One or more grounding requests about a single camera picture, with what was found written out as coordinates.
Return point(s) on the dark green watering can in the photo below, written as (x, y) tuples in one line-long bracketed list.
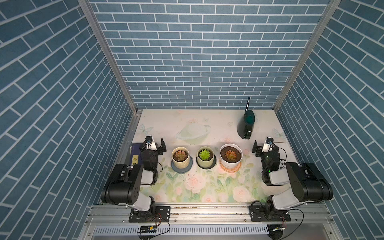
[(246, 124)]

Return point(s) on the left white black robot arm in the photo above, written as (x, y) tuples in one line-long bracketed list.
[(123, 185)]

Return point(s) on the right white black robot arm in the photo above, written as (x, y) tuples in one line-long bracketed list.
[(307, 184)]

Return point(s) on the cream pot red succulent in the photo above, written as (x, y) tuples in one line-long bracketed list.
[(181, 157)]

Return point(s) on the white pot orange succulent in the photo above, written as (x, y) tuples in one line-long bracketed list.
[(231, 153)]

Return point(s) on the green pot green succulent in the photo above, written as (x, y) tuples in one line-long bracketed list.
[(206, 155)]

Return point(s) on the dark blue patterned book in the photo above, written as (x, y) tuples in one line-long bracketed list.
[(135, 156)]

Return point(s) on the orange round coaster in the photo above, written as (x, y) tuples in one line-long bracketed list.
[(230, 167)]

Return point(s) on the blue grey round coaster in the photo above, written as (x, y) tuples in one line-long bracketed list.
[(184, 170)]

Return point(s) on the dark green round saucer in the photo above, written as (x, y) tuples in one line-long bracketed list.
[(209, 167)]

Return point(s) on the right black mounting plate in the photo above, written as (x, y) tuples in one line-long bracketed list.
[(268, 214)]

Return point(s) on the black mounting plate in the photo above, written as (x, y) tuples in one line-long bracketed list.
[(268, 214), (154, 215)]

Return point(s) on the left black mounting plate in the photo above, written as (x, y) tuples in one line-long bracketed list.
[(154, 215)]

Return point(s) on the small green circuit board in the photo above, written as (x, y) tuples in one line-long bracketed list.
[(152, 230)]

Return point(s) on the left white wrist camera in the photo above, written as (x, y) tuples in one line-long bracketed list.
[(150, 143)]

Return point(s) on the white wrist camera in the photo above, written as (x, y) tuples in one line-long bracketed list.
[(150, 143), (268, 145)]

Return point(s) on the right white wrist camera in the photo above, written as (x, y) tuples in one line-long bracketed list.
[(268, 145)]

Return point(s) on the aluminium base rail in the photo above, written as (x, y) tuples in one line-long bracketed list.
[(189, 214)]

